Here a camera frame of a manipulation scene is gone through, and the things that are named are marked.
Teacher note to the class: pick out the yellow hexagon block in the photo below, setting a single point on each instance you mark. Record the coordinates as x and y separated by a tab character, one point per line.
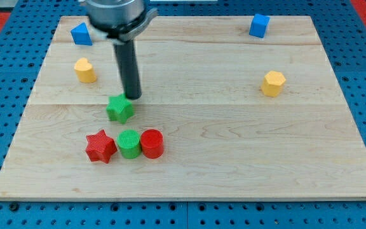
273	83

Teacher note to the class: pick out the blue triangular prism block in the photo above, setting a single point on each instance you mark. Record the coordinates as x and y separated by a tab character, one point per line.
80	35

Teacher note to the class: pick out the red star block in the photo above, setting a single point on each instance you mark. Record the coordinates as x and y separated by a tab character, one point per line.
100	147

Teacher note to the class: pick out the light wooden board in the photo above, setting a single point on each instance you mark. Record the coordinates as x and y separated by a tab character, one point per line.
224	140

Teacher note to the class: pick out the green star block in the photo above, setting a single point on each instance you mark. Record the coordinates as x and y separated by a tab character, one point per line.
119	109

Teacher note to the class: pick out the green cylinder block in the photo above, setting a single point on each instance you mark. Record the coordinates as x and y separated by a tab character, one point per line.
129	144

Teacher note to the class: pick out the red cylinder block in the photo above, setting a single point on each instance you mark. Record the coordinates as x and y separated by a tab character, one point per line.
151	142

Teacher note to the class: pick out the blue cube block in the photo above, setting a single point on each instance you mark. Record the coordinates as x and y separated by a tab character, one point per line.
259	25

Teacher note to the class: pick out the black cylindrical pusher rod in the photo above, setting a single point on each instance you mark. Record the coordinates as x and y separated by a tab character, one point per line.
128	69

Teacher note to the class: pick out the yellow heart block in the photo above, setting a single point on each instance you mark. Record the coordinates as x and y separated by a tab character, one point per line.
85	71

